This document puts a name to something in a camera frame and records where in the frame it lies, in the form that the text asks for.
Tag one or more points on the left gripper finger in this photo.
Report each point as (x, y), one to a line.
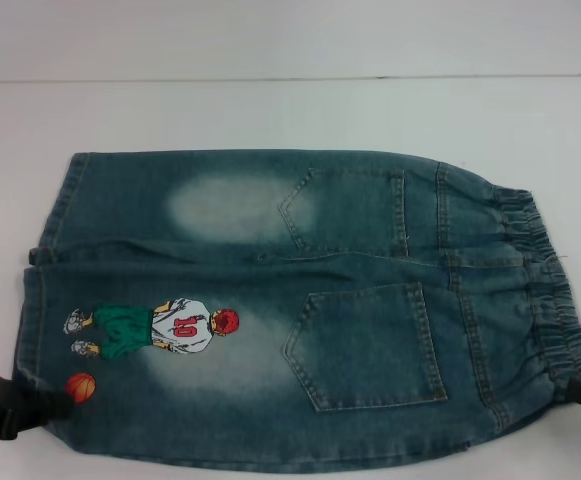
(45, 405)

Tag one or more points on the blue denim shorts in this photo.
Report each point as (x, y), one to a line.
(270, 300)

